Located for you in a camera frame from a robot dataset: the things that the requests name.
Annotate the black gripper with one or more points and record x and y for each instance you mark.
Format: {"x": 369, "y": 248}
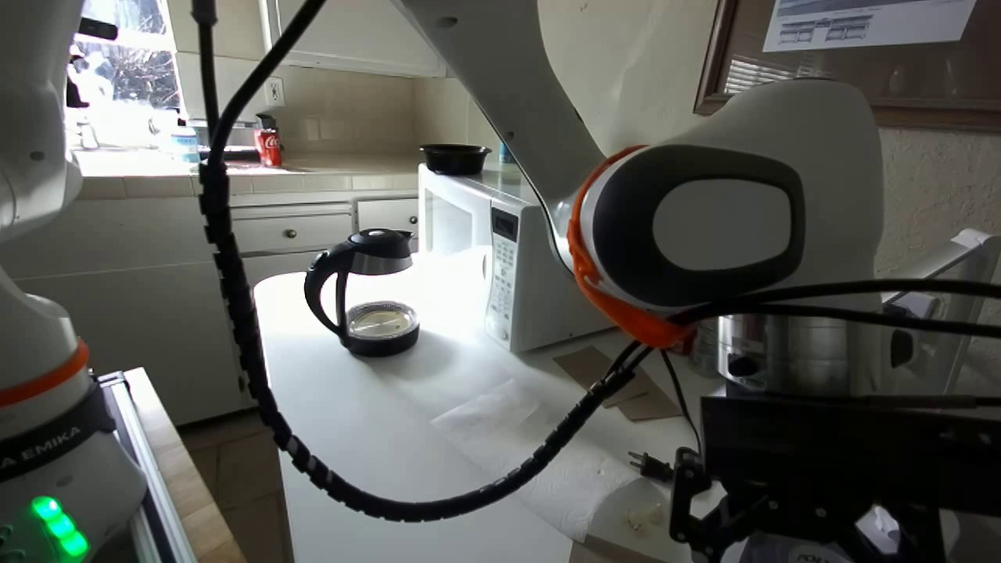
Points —
{"x": 793, "y": 532}

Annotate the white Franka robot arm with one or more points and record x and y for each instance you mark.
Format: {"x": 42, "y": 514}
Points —
{"x": 822, "y": 137}

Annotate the white microwave oven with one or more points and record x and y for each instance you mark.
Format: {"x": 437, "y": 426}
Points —
{"x": 551, "y": 283}

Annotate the white paper towel sheet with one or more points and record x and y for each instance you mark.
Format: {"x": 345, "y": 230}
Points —
{"x": 520, "y": 440}

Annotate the glass electric kettle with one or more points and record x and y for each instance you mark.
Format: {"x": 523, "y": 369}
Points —
{"x": 378, "y": 322}

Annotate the blue bottle with black cap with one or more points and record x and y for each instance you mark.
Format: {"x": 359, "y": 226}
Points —
{"x": 506, "y": 155}

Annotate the black plastic bowl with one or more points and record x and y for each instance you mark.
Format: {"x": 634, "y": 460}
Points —
{"x": 453, "y": 157}

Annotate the red bottle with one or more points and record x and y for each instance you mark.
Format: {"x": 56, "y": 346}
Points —
{"x": 270, "y": 145}

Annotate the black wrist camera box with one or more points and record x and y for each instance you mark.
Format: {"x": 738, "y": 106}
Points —
{"x": 834, "y": 450}

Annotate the brown framed wall picture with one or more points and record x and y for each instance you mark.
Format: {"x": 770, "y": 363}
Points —
{"x": 730, "y": 96}

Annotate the aluminium frame rail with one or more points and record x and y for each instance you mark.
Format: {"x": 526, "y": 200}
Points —
{"x": 146, "y": 458}

